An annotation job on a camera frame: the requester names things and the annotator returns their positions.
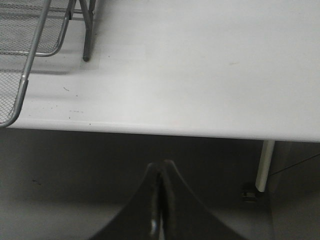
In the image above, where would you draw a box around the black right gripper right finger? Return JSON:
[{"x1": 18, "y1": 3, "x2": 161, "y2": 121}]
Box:
[{"x1": 159, "y1": 160, "x2": 244, "y2": 240}]

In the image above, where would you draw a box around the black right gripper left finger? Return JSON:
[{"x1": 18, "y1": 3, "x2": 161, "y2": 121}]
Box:
[{"x1": 91, "y1": 162, "x2": 162, "y2": 240}]

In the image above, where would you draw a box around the silver mesh tray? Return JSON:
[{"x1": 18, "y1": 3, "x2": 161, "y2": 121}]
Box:
[
  {"x1": 0, "y1": 0, "x2": 51, "y2": 128},
  {"x1": 0, "y1": 0, "x2": 75, "y2": 57}
]

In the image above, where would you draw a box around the white table leg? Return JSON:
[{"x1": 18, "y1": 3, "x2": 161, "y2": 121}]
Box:
[{"x1": 255, "y1": 140, "x2": 276, "y2": 193}]

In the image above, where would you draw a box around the clear tape patch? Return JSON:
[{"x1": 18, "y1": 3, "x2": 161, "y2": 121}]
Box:
[{"x1": 79, "y1": 44, "x2": 109, "y2": 72}]

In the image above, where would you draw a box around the silver bottom mesh tray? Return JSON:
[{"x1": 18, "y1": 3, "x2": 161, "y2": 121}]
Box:
[{"x1": 0, "y1": 0, "x2": 75, "y2": 57}]

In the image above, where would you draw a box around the black cable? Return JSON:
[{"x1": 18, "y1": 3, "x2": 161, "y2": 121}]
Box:
[{"x1": 269, "y1": 152, "x2": 320, "y2": 176}]

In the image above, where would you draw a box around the grey metal rack frame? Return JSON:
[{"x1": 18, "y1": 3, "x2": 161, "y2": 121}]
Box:
[{"x1": 74, "y1": 0, "x2": 96, "y2": 62}]

